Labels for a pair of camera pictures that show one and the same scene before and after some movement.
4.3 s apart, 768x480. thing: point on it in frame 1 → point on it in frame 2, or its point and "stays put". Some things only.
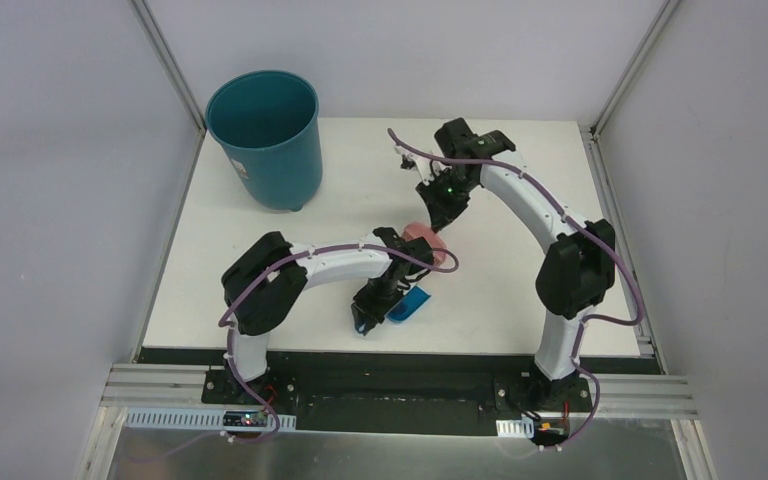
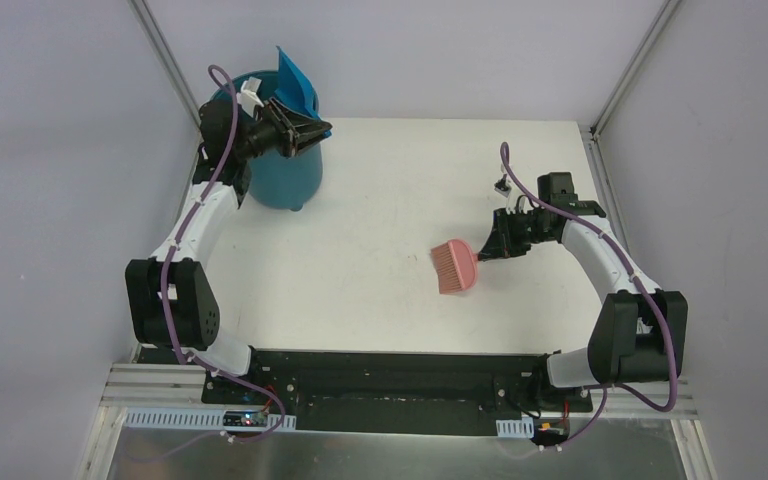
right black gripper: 442,212 → 501,243
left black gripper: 368,312 → 281,137
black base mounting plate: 422,395 stays put
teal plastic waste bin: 270,123 stays put
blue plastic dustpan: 404,309 → 295,88
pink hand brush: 435,241 → 455,265
